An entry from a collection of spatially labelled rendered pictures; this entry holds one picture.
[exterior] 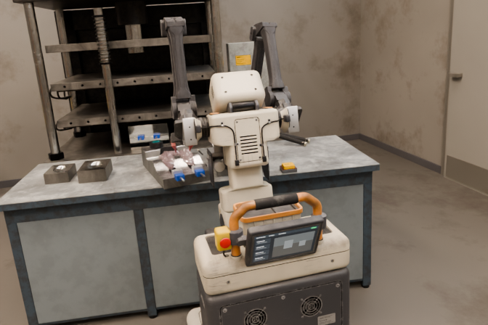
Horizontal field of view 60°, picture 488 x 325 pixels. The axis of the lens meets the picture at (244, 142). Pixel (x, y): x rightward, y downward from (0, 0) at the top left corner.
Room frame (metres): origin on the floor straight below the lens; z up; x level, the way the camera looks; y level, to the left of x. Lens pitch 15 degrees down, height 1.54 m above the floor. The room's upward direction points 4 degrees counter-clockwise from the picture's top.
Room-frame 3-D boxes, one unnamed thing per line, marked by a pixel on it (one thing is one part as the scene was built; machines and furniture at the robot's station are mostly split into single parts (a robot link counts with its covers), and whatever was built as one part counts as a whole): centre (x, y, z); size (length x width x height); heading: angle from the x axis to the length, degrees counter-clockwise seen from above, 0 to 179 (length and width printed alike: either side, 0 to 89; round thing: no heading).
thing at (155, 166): (2.29, 0.40, 0.85); 0.50 x 0.26 x 0.11; 24
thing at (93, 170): (2.30, 0.85, 0.83); 0.20 x 0.15 x 0.07; 7
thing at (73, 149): (3.22, 0.75, 0.75); 1.30 x 0.84 x 0.06; 97
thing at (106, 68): (2.86, 0.88, 1.10); 0.05 x 0.05 x 1.30
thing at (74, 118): (3.27, 0.76, 1.01); 1.10 x 0.74 x 0.05; 97
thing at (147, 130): (3.15, 0.69, 0.87); 0.50 x 0.27 x 0.17; 7
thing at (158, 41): (3.28, 0.76, 1.51); 1.10 x 0.70 x 0.05; 97
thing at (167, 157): (2.29, 0.39, 0.90); 0.26 x 0.18 x 0.08; 24
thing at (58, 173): (2.31, 1.05, 0.83); 0.17 x 0.13 x 0.06; 7
